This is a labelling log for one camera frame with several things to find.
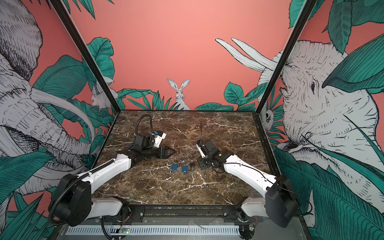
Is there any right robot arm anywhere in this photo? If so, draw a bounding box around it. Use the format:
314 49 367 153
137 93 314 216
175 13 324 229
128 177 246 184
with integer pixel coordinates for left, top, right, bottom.
196 140 300 228

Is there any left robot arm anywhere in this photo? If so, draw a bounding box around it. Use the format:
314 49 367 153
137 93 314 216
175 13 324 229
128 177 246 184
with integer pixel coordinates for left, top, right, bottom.
48 131 175 227

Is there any left blue padlock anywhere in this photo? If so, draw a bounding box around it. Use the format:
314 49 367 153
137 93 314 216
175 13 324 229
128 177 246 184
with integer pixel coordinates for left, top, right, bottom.
171 164 178 172

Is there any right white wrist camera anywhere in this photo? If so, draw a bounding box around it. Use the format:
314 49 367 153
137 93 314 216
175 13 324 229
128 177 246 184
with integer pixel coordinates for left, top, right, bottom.
196 144 206 159

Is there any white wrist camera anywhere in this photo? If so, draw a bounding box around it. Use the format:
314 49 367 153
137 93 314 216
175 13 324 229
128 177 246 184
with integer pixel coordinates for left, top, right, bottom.
153 131 167 148
196 144 206 159

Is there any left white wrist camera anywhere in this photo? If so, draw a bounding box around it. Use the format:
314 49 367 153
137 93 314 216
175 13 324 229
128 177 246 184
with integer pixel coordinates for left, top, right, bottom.
153 131 167 148

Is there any left black corrugated cable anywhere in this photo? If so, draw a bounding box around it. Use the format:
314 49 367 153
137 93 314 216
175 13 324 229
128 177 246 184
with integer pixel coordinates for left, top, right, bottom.
134 113 154 139

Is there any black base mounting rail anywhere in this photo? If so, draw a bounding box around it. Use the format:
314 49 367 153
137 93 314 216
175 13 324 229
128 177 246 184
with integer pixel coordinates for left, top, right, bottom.
117 204 258 224

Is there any white slotted cable duct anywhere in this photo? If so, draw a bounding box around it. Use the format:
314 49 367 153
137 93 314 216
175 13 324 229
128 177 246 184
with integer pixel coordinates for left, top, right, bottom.
66 225 240 237

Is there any left black frame post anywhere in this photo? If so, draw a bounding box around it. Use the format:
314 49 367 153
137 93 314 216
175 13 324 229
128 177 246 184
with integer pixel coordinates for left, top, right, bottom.
50 0 121 114

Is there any black frame post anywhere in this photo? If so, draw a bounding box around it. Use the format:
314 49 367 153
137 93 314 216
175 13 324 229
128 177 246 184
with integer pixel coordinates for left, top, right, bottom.
50 0 121 114
256 0 317 114

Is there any right black frame post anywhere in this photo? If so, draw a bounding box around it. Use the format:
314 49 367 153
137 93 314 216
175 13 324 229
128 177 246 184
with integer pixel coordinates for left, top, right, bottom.
256 0 317 114

